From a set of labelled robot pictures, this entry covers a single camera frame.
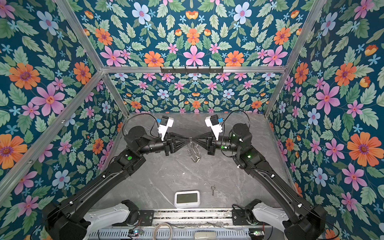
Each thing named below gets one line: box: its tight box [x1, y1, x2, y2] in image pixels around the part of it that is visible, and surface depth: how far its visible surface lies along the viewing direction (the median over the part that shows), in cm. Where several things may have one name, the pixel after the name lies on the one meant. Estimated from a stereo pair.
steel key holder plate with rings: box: [187, 136, 202, 163], surface depth 61 cm
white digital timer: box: [174, 190, 200, 209], surface depth 78 cm
